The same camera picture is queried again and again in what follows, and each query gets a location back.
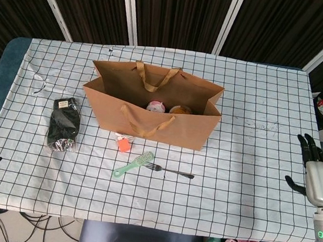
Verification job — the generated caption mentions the clear cup orange snack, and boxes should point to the clear cup orange snack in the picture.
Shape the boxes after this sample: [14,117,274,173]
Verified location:
[169,104,193,116]

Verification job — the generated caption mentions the pink toy cake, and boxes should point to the pink toy cake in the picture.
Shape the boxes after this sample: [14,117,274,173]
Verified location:
[146,99,167,114]

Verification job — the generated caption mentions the black socks in plastic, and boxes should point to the black socks in plastic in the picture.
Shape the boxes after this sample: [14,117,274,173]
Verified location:
[45,95,84,156]

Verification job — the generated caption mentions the blue checkered tablecloth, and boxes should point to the blue checkered tablecloth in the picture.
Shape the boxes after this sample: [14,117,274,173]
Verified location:
[0,28,323,242]

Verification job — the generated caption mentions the orange cube charger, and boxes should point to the orange cube charger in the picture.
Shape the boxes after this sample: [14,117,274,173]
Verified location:
[116,138,133,154]

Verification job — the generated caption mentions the metal fork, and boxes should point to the metal fork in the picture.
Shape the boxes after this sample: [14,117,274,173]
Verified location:
[145,162,197,180]

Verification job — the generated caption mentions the brown paper bag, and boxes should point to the brown paper bag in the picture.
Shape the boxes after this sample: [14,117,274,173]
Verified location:
[77,55,228,154]

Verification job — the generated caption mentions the green scrubbing brush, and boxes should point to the green scrubbing brush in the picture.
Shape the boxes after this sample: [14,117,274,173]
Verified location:
[111,147,155,182]

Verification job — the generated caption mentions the black floor cable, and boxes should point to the black floor cable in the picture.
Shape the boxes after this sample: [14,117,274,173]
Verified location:
[0,209,83,242]

